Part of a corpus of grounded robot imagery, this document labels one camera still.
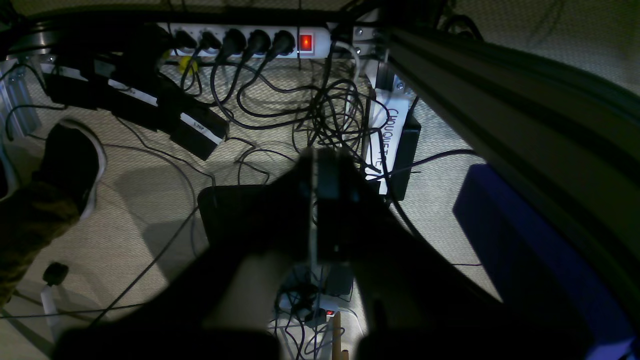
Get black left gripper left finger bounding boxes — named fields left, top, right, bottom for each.
left=55, top=150, right=315, bottom=360

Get blue box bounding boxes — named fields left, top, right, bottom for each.
left=453, top=164, right=639, bottom=360

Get tangled black cables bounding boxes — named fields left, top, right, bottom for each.
left=210, top=50, right=396, bottom=171

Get white labelled paper tag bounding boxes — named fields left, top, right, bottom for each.
left=364, top=88, right=411, bottom=195

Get white power strip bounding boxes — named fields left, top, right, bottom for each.
left=158, top=22, right=332, bottom=59

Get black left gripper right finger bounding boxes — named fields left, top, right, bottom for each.
left=317, top=149, right=588, bottom=360

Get black shoe white sole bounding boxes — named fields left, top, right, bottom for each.
left=32, top=118, right=107, bottom=221

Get black power adapter brick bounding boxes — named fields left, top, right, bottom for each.
left=390, top=115, right=422, bottom=201

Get aluminium table frame rail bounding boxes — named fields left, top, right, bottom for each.
left=386, top=27, right=640, bottom=322

